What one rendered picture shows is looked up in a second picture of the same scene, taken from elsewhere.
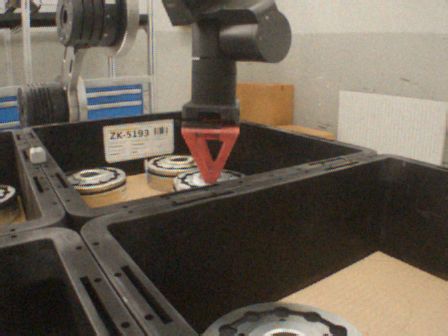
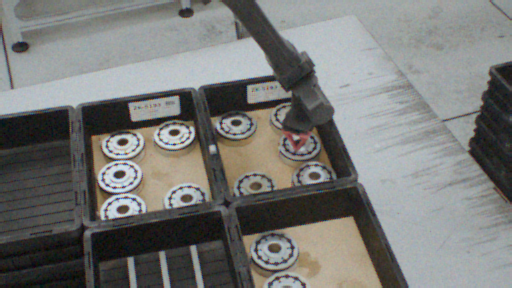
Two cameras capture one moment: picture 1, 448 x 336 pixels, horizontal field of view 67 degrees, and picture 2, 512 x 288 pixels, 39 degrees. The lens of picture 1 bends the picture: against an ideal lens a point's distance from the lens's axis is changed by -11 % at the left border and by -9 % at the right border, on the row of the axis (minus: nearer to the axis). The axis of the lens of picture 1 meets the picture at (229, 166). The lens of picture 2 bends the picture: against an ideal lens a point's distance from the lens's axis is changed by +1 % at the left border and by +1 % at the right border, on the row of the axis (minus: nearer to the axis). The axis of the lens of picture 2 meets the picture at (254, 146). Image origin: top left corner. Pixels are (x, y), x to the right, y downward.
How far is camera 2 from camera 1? 132 cm
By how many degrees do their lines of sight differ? 35
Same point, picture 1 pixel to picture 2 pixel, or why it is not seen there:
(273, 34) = (321, 114)
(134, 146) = (266, 94)
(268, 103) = not seen: outside the picture
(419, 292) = (346, 243)
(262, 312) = (276, 234)
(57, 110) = not seen: outside the picture
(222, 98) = (303, 119)
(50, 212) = (220, 197)
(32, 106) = not seen: outside the picture
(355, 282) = (326, 229)
